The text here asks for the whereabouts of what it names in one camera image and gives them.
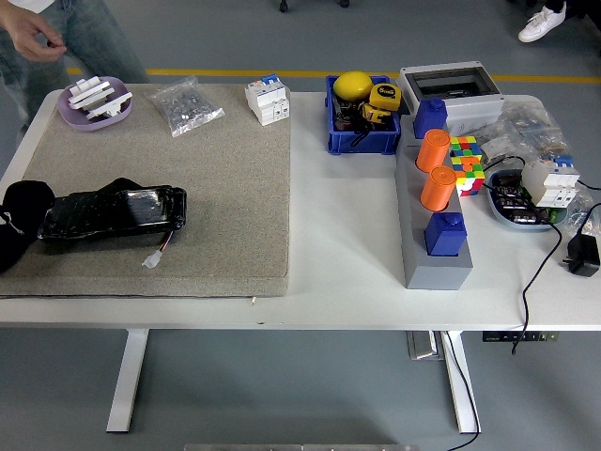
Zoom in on black desk control panel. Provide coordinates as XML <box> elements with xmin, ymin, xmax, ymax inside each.
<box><xmin>482</xmin><ymin>331</ymin><xmax>561</xmax><ymax>343</ymax></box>

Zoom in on small clear plastic bag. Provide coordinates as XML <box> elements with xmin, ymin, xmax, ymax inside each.
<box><xmin>558</xmin><ymin>180</ymin><xmax>601</xmax><ymax>236</ymax></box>

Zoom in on white wire connector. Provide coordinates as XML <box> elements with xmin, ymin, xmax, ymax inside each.
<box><xmin>141</xmin><ymin>228</ymin><xmax>176</xmax><ymax>271</ymax></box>

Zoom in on blue square block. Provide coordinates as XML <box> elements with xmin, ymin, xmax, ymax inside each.
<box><xmin>413</xmin><ymin>97</ymin><xmax>448</xmax><ymax>141</ymax></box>
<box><xmin>424</xmin><ymin>211</ymin><xmax>469</xmax><ymax>257</ymax></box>

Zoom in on black cable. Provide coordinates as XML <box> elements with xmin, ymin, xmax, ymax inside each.
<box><xmin>440</xmin><ymin>331</ymin><xmax>481</xmax><ymax>451</ymax></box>
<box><xmin>482</xmin><ymin>156</ymin><xmax>563</xmax><ymax>357</ymax></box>

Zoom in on dark electronic parts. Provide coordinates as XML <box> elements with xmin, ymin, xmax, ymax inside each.
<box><xmin>490</xmin><ymin>172</ymin><xmax>553</xmax><ymax>223</ymax></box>

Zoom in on colourful puzzle cube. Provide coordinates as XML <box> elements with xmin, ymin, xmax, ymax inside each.
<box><xmin>449</xmin><ymin>135</ymin><xmax>486</xmax><ymax>197</ymax></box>

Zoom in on clear bag of screws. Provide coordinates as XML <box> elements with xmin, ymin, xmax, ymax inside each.
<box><xmin>144</xmin><ymin>74</ymin><xmax>225</xmax><ymax>139</ymax></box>

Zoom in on yellow tape measure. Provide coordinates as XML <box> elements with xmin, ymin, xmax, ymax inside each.
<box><xmin>360</xmin><ymin>83</ymin><xmax>404</xmax><ymax>126</ymax></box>

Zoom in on black rag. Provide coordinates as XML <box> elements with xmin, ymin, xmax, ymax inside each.
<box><xmin>0</xmin><ymin>180</ymin><xmax>56</xmax><ymax>274</ymax></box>

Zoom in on white table leg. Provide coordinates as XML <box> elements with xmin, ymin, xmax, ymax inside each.
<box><xmin>105</xmin><ymin>328</ymin><xmax>150</xmax><ymax>433</ymax></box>
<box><xmin>440</xmin><ymin>331</ymin><xmax>483</xmax><ymax>434</ymax></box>

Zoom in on white shoe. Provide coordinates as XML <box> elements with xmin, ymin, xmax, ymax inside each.
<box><xmin>517</xmin><ymin>1</ymin><xmax>568</xmax><ymax>43</ymax></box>

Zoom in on black power adapter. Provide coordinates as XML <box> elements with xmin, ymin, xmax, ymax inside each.
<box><xmin>562</xmin><ymin>202</ymin><xmax>601</xmax><ymax>277</ymax></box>

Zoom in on black glossy panel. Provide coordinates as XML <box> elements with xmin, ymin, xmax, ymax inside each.
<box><xmin>37</xmin><ymin>177</ymin><xmax>188</xmax><ymax>241</ymax></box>

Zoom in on grey-brown mat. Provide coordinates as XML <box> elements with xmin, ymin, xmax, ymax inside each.
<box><xmin>0</xmin><ymin>83</ymin><xmax>292</xmax><ymax>299</ymax></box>

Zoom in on person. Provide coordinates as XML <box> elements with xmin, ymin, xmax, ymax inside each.
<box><xmin>0</xmin><ymin>0</ymin><xmax>150</xmax><ymax>135</ymax></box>

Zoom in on orange cylinder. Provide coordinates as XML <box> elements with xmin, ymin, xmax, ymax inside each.
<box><xmin>420</xmin><ymin>165</ymin><xmax>457</xmax><ymax>211</ymax></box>
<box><xmin>416</xmin><ymin>129</ymin><xmax>452</xmax><ymax>174</ymax></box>

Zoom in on purple tray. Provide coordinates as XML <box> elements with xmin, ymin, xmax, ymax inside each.
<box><xmin>56</xmin><ymin>76</ymin><xmax>134</xmax><ymax>132</ymax></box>

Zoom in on yellow dome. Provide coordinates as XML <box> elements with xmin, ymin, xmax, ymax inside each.
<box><xmin>332</xmin><ymin>70</ymin><xmax>375</xmax><ymax>102</ymax></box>

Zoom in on blue plastic bin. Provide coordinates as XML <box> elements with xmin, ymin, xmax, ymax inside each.
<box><xmin>324</xmin><ymin>74</ymin><xmax>403</xmax><ymax>156</ymax></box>

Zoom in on grey electrical enclosure box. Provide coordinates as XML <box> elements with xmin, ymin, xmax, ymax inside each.
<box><xmin>398</xmin><ymin>61</ymin><xmax>506</xmax><ymax>132</ymax></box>

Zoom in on grey box under desk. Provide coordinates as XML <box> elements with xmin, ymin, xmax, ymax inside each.
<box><xmin>406</xmin><ymin>331</ymin><xmax>445</xmax><ymax>362</ymax></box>

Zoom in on grey block holder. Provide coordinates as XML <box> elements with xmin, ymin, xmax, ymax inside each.
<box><xmin>393</xmin><ymin>115</ymin><xmax>473</xmax><ymax>290</ymax></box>

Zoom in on light blue dish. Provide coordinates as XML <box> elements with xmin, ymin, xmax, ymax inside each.
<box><xmin>485</xmin><ymin>168</ymin><xmax>569</xmax><ymax>234</ymax></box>

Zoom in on dark small tool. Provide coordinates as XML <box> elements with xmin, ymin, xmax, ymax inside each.
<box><xmin>333</xmin><ymin>96</ymin><xmax>365</xmax><ymax>134</ymax></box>

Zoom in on person's right hand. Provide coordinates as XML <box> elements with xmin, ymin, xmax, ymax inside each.
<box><xmin>11</xmin><ymin>8</ymin><xmax>68</xmax><ymax>63</ymax></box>

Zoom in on white circuit breaker blue switch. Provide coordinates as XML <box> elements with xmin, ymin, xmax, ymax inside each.
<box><xmin>520</xmin><ymin>154</ymin><xmax>581</xmax><ymax>209</ymax></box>
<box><xmin>244</xmin><ymin>73</ymin><xmax>292</xmax><ymax>127</ymax></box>

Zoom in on large clear bag of parts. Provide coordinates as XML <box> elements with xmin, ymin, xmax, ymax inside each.
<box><xmin>476</xmin><ymin>100</ymin><xmax>564</xmax><ymax>165</ymax></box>

